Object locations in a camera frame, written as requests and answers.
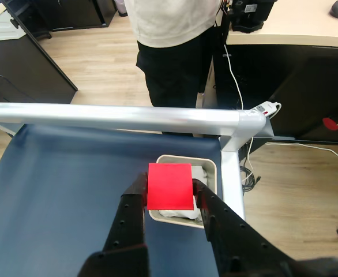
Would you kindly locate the white desk top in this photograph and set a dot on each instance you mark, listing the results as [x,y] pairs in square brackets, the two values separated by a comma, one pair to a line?
[1,29]

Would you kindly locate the white crumpled paper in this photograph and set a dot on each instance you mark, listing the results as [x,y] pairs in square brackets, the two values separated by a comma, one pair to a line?
[199,173]

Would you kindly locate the light wood desk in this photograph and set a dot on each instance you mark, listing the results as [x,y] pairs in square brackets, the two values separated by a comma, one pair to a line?
[301,29]

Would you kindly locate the person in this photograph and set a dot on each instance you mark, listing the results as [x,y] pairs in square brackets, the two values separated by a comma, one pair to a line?
[169,72]

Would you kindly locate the aluminium table frame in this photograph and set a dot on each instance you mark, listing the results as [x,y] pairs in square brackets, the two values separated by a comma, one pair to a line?
[99,115]

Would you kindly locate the beige box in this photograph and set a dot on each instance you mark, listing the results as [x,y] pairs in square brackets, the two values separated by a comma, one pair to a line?
[213,173]

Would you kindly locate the black desktop device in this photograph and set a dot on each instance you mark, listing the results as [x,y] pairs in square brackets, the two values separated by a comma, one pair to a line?
[249,14]

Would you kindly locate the black low cabinet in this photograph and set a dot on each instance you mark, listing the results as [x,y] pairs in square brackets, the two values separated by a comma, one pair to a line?
[76,14]

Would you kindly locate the white power strip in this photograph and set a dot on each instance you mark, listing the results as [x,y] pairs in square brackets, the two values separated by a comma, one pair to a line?
[265,108]

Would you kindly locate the black chair base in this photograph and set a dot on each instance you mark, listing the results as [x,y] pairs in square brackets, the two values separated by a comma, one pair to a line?
[42,34]

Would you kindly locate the red cube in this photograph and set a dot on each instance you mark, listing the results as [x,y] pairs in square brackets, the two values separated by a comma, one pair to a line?
[170,186]

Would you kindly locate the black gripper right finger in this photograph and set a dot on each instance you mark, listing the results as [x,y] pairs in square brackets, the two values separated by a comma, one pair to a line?
[235,245]

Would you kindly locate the red key tag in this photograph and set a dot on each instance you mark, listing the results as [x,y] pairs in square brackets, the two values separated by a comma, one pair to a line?
[330,124]

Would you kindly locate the dark blue-grey mat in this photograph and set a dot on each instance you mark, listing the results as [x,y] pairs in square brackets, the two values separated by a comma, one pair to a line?
[56,187]

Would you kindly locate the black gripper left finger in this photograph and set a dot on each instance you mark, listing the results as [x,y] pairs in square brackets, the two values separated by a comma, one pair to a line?
[128,225]

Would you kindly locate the white bin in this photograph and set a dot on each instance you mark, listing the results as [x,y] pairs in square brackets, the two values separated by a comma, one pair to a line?
[121,7]

